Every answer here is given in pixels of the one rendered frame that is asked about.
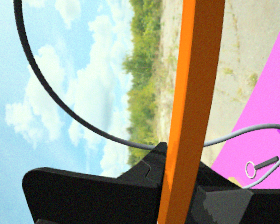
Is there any orange long bar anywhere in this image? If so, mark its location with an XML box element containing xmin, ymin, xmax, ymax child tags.
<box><xmin>157</xmin><ymin>0</ymin><xmax>226</xmax><ymax>224</ymax></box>

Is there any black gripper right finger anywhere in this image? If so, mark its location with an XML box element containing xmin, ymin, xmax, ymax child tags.
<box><xmin>185</xmin><ymin>161</ymin><xmax>280</xmax><ymax>224</ymax></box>

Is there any grey ring with dark grey handle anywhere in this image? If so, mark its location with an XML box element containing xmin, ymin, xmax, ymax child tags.
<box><xmin>245</xmin><ymin>156</ymin><xmax>279</xmax><ymax>178</ymax></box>

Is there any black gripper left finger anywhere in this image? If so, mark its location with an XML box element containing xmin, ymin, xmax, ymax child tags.
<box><xmin>21</xmin><ymin>142</ymin><xmax>169</xmax><ymax>224</ymax></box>

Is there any pale yellow square block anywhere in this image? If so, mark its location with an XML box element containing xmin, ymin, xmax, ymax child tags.
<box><xmin>229</xmin><ymin>177</ymin><xmax>242</xmax><ymax>188</ymax></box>

